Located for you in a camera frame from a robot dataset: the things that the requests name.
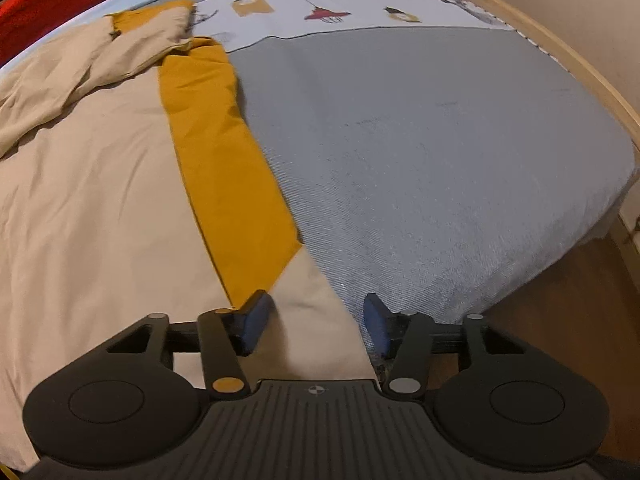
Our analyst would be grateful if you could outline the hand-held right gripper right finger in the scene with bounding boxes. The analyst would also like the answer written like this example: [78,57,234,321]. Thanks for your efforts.
[363,292,543,402]

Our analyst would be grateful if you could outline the beige and mustard hooded jacket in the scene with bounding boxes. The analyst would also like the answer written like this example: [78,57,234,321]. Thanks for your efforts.
[0,0,380,473]

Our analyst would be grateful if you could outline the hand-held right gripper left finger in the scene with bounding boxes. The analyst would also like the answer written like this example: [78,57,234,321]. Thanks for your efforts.
[75,289,276,402]

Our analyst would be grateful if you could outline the white printed bed runner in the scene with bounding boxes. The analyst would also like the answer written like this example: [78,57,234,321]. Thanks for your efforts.
[192,0,516,53]

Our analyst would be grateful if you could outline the wooden bed frame rail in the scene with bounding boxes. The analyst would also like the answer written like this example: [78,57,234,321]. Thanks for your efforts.
[385,0,640,147]

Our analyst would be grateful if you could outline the red fleece blanket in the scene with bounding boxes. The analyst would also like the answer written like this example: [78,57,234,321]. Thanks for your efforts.
[0,0,147,65]

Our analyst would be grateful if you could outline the grey bed sheet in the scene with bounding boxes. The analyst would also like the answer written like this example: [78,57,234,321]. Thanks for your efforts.
[145,0,640,328]

